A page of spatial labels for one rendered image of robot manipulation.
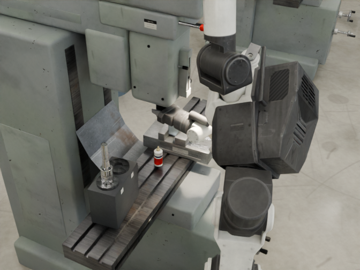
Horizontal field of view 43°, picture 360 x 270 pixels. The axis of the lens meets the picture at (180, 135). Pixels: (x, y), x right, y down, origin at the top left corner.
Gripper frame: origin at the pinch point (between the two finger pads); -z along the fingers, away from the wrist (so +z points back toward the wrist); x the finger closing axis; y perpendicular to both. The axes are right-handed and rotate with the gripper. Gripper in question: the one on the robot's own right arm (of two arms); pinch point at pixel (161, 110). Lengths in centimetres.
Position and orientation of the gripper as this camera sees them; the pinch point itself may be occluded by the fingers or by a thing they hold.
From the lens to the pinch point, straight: 204.0
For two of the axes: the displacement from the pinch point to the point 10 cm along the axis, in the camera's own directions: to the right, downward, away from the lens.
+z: 7.6, 4.0, -5.2
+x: -6.5, 4.4, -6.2
